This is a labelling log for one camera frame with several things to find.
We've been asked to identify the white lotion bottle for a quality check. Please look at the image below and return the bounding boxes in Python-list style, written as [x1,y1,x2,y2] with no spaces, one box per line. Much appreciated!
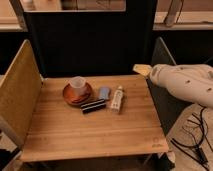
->
[110,86,124,112]

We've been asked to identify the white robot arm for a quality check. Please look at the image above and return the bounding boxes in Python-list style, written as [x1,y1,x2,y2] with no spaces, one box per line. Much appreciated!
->
[133,64,213,108]

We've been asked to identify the small blue sponge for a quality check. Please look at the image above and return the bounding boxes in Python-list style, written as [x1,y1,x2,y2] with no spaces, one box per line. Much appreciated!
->
[99,87,110,100]

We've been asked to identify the black striped box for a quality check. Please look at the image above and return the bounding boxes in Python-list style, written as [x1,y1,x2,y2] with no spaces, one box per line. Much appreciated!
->
[80,99,106,114]

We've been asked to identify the translucent plastic cup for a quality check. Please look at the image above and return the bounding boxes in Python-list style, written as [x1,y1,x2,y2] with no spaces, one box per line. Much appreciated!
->
[69,76,86,96]

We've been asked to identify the brown round plate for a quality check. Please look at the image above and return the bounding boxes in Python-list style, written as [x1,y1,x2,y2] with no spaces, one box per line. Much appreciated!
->
[62,83,93,106]

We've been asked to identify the black back panel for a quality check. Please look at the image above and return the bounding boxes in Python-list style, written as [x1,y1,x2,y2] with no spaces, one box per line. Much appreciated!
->
[24,0,157,77]

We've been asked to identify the right dark side panel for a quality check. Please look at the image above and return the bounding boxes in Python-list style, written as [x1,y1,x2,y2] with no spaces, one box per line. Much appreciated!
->
[147,37,190,135]

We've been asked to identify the left wooden side panel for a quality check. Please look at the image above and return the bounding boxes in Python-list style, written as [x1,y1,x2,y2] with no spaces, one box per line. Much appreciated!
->
[0,40,42,148]

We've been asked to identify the black floor cables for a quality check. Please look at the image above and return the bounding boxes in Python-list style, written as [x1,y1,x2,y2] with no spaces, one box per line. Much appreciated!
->
[170,105,213,168]

